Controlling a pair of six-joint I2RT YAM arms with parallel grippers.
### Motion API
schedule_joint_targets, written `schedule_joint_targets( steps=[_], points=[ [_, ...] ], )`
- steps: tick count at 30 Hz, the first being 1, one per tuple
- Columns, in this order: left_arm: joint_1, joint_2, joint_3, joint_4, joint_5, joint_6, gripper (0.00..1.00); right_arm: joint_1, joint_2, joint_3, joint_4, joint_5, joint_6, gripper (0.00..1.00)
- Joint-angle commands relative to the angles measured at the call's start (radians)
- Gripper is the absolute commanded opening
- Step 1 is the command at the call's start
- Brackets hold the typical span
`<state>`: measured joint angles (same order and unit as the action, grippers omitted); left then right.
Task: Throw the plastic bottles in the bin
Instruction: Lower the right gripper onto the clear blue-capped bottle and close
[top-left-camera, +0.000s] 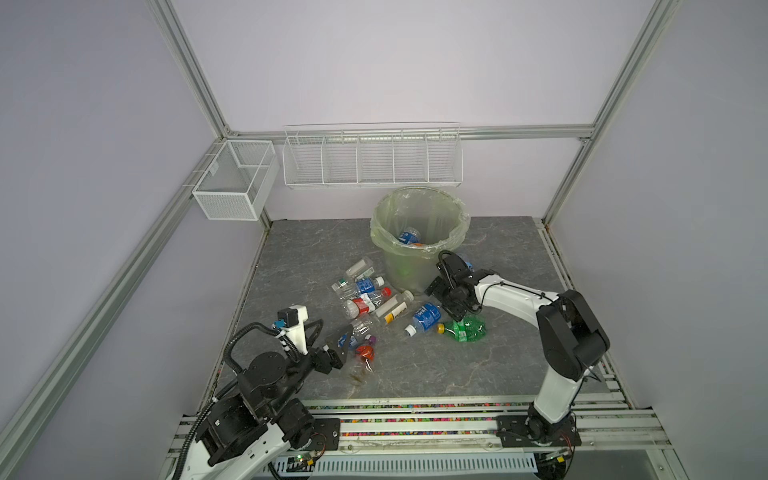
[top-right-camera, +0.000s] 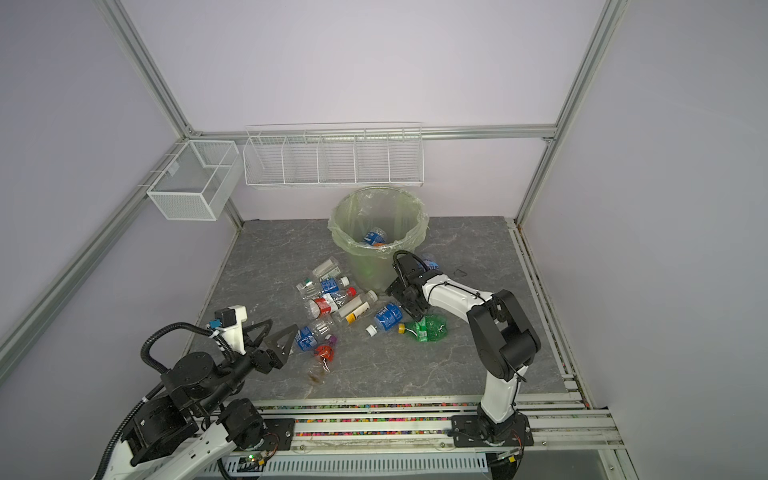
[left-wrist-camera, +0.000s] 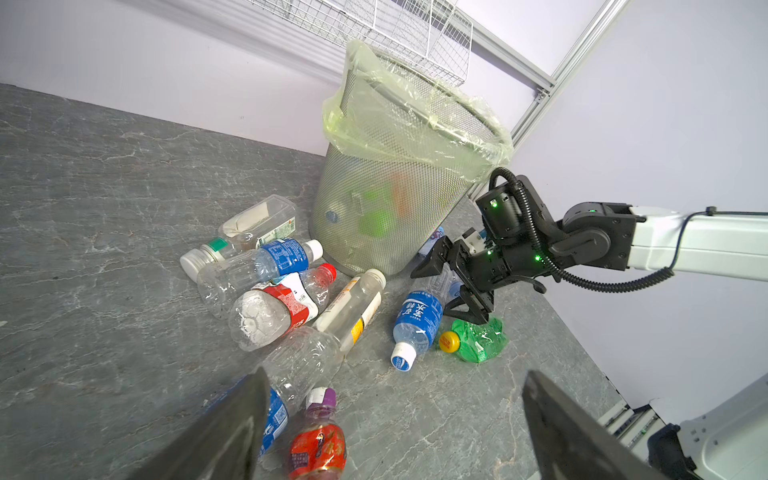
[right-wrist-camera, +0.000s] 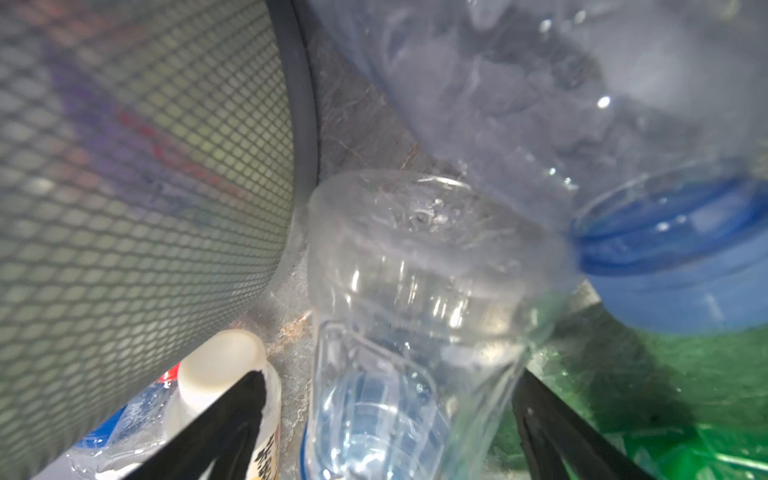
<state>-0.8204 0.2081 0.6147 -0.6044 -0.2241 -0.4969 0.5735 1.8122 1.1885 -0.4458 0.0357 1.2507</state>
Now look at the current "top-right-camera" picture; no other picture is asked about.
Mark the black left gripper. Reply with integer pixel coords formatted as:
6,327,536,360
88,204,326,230
198,318,298,416

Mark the blue label bottle white cap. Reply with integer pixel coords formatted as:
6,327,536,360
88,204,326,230
365,302,404,337

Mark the red label small bottle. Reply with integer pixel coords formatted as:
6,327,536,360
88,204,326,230
308,335,338,384

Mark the green crushed plastic bottle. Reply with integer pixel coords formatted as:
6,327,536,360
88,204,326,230
398,314,448,343

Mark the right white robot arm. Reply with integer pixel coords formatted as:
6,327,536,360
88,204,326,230
386,250,541,451

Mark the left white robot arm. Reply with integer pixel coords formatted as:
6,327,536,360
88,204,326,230
94,320,298,479

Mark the green lined mesh waste bin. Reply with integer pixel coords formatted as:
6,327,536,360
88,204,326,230
328,186,429,293

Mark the clear bottle blue pink label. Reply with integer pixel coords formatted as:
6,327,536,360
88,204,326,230
420,253,439,270

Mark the red label clear bottle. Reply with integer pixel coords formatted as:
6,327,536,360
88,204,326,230
306,287,357,319

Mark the clear square bottle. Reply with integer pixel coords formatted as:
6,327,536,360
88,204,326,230
311,257,342,280

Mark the blue label bottle back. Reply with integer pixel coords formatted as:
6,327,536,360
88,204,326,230
296,276,351,300

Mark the small white mesh basket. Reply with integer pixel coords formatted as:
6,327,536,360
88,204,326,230
148,140,244,221

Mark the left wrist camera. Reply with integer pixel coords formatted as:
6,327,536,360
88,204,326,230
208,305,247,355

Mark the long white wire shelf basket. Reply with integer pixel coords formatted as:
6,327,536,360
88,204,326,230
242,122,425,188

